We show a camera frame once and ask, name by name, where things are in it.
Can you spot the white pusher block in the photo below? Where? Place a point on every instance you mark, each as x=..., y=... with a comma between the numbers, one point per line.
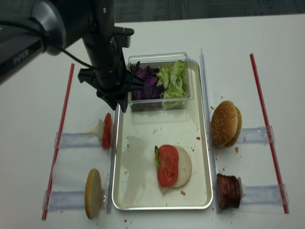
x=100, y=129
x=242, y=187

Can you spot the clear rail upper right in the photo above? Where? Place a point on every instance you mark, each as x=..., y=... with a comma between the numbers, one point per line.
x=258, y=135

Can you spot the white pusher block right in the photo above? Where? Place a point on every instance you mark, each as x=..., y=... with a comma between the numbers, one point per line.
x=242, y=187

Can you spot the sesame bun top rear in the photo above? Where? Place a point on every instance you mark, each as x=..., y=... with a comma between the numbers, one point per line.
x=239, y=127

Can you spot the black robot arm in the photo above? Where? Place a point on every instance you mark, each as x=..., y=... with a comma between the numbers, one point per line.
x=54, y=25

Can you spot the stack of meat patties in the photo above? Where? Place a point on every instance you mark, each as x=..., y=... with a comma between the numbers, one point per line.
x=229, y=191

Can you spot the purple cabbage shreds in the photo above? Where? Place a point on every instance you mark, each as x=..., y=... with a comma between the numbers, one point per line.
x=153, y=89

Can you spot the red strip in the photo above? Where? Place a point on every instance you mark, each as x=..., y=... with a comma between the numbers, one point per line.
x=284, y=198
x=63, y=114

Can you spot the clear rail lower left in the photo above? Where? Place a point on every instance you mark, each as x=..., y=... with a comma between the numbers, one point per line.
x=63, y=200

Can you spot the cream metal tray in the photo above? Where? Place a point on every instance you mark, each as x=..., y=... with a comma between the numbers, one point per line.
x=135, y=184

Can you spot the clear plastic salad box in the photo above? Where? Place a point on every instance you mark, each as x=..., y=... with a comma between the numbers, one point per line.
x=154, y=61

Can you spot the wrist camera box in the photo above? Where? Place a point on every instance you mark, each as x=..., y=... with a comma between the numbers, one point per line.
x=123, y=36

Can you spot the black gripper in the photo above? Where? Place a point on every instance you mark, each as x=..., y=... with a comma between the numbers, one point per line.
x=108, y=74

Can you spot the red strip left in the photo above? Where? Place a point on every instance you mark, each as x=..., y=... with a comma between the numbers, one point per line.
x=63, y=114

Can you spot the red strip right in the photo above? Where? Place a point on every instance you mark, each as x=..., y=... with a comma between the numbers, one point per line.
x=284, y=198

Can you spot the sesame bun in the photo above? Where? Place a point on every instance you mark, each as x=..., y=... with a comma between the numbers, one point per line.
x=224, y=123
x=239, y=127

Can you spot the tomato slice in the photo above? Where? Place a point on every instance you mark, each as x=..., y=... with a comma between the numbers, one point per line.
x=167, y=175
x=168, y=156

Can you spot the clear rail lower right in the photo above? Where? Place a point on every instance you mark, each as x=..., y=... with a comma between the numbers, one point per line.
x=262, y=195

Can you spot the tomato slice remaining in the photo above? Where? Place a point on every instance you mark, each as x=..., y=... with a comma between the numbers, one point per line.
x=106, y=135

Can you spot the green lettuce shreds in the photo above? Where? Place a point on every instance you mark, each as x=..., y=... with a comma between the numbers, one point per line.
x=174, y=80

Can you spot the white pusher block left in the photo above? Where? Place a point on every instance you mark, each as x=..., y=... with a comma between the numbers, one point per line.
x=100, y=129

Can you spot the clear rail upper left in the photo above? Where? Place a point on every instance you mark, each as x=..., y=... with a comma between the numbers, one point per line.
x=75, y=140

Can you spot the lettuce leaf on bun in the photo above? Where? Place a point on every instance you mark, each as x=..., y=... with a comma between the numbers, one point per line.
x=157, y=162

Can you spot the clear rail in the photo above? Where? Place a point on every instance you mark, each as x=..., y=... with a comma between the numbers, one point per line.
x=75, y=140
x=262, y=195
x=258, y=135
x=63, y=200

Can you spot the sesame bun top front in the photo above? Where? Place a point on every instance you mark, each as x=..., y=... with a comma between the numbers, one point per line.
x=224, y=123

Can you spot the upright bun slice left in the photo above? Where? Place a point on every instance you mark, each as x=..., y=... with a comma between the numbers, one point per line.
x=93, y=194

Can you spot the bun bottom slice on tray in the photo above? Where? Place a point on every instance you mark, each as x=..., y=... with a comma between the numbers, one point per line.
x=184, y=170

